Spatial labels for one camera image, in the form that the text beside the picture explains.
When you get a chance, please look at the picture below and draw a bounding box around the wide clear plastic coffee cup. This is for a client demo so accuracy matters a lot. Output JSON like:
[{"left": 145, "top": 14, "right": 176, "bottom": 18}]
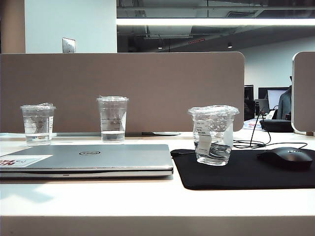
[{"left": 188, "top": 105, "right": 240, "bottom": 167}]

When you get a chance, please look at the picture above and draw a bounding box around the tall clear plastic cup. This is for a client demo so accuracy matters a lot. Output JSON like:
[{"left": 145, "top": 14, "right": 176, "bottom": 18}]
[{"left": 96, "top": 95, "right": 129, "bottom": 143}]

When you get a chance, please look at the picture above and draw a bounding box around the silver Dell laptop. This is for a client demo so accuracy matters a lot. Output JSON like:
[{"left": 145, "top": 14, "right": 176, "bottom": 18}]
[{"left": 0, "top": 144, "right": 174, "bottom": 179}]

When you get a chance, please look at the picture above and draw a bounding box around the small clear plastic cup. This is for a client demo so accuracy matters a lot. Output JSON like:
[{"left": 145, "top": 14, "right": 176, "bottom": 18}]
[{"left": 20, "top": 102, "right": 57, "bottom": 146}]

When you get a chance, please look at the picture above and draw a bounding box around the wide brown desk partition panel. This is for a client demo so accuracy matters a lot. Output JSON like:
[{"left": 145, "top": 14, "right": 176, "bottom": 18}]
[{"left": 0, "top": 51, "right": 246, "bottom": 135}]

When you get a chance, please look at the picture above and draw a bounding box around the dark computer monitor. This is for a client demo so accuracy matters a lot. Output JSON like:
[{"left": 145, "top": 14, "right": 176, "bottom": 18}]
[{"left": 244, "top": 85, "right": 254, "bottom": 121}]

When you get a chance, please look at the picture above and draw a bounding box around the blue white plastic package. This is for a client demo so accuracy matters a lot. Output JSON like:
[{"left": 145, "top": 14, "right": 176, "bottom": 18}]
[{"left": 242, "top": 119, "right": 264, "bottom": 131}]

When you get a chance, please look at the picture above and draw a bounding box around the black mouse pad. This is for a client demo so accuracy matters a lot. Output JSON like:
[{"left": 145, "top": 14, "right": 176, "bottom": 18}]
[{"left": 170, "top": 148, "right": 315, "bottom": 191}]

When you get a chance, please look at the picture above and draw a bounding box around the long ceiling light strip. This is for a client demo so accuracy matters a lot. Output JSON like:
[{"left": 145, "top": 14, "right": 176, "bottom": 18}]
[{"left": 117, "top": 18, "right": 315, "bottom": 26}]

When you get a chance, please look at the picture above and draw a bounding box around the black round zip case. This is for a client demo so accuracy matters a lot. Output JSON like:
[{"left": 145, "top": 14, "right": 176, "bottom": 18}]
[{"left": 259, "top": 118, "right": 294, "bottom": 133}]

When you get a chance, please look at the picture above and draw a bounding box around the computer monitor lit screen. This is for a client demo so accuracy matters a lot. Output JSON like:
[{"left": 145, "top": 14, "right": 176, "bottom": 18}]
[{"left": 258, "top": 87, "right": 290, "bottom": 111}]

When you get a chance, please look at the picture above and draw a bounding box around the person in dark jacket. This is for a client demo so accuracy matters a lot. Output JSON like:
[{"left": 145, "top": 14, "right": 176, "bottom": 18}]
[{"left": 278, "top": 76, "right": 293, "bottom": 120}]

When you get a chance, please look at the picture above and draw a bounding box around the black Lenovo computer mouse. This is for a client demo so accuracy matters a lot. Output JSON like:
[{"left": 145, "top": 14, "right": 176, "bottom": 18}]
[{"left": 256, "top": 147, "right": 313, "bottom": 170}]

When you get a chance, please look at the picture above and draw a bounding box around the desk cable port cover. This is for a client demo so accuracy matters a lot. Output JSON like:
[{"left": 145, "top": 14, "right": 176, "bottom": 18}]
[{"left": 141, "top": 131, "right": 182, "bottom": 137}]

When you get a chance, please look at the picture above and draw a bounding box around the grey ceiling air duct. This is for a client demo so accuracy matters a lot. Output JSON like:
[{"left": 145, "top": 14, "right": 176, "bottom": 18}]
[{"left": 145, "top": 24, "right": 192, "bottom": 37}]

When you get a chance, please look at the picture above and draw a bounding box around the thin black mouse cable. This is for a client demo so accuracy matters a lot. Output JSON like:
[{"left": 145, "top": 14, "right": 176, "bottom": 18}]
[{"left": 170, "top": 114, "right": 308, "bottom": 156}]

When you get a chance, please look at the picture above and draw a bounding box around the metal wall switch plate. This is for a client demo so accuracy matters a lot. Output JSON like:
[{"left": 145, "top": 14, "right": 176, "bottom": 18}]
[{"left": 62, "top": 37, "right": 76, "bottom": 54}]

